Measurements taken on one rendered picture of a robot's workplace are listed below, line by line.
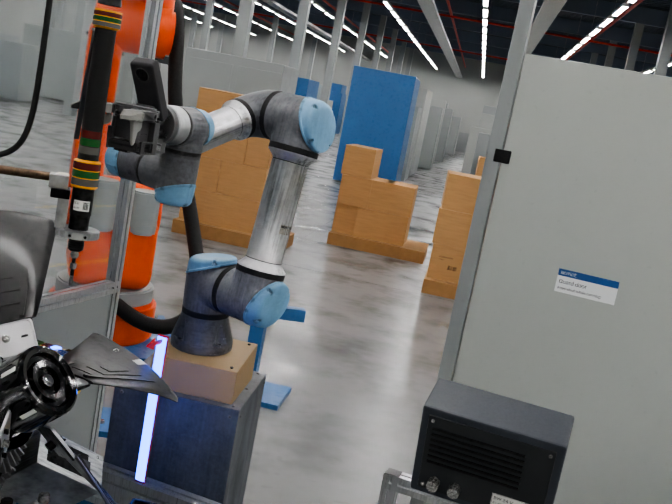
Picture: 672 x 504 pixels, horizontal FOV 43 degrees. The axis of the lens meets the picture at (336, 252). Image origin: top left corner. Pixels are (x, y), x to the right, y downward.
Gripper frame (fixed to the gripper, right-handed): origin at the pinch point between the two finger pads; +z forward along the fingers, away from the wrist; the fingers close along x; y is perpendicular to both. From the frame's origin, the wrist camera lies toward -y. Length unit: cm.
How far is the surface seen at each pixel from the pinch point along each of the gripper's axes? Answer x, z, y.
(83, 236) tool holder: -3.1, 3.9, 20.6
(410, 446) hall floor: -6, -316, 164
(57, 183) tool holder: 2.1, 5.3, 13.0
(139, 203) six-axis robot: 182, -321, 72
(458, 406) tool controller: -63, -30, 41
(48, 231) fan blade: 12.1, -7.7, 24.2
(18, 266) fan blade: 10.6, 1.2, 29.3
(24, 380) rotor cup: -5.0, 16.5, 41.5
